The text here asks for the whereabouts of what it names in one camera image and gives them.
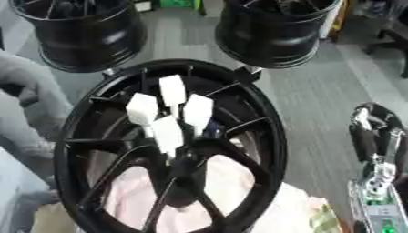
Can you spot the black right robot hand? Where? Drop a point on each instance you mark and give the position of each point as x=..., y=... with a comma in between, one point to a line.
x=372, y=133

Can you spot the black wheel rim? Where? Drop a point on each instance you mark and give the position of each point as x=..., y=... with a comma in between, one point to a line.
x=271, y=39
x=87, y=39

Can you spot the black spoked wheel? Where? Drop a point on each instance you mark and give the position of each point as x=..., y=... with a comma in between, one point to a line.
x=265, y=133

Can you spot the pale pink cloth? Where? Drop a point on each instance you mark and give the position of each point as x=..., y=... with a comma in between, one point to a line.
x=228, y=188

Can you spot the white pin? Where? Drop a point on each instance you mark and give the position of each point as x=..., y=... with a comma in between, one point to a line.
x=172, y=89
x=198, y=111
x=168, y=135
x=142, y=109

